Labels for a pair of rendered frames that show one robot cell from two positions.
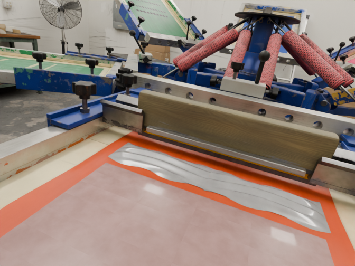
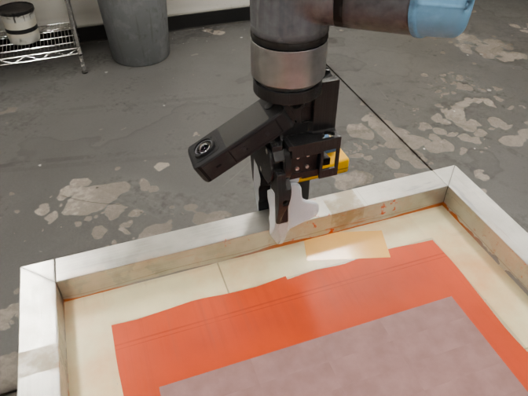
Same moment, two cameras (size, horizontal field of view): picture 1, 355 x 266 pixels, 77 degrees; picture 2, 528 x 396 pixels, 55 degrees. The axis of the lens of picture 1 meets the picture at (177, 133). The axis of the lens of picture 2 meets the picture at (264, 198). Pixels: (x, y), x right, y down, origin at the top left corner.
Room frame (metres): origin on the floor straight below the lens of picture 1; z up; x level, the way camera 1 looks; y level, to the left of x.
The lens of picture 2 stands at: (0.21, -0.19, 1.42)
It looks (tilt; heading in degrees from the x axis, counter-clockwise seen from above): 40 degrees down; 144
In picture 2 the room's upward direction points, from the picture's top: straight up
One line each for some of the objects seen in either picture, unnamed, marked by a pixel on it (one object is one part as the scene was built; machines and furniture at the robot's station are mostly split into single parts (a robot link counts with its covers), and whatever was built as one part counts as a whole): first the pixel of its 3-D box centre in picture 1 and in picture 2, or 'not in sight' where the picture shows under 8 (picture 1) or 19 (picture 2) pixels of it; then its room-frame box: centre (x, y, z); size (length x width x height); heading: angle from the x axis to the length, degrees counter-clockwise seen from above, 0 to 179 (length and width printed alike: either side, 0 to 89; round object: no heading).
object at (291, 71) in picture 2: not in sight; (287, 56); (-0.16, 0.10, 1.20); 0.08 x 0.08 x 0.05
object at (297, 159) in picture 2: not in sight; (292, 126); (-0.16, 0.11, 1.12); 0.09 x 0.08 x 0.12; 73
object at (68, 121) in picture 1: (108, 113); not in sight; (0.50, 0.17, 0.98); 0.30 x 0.05 x 0.07; 163
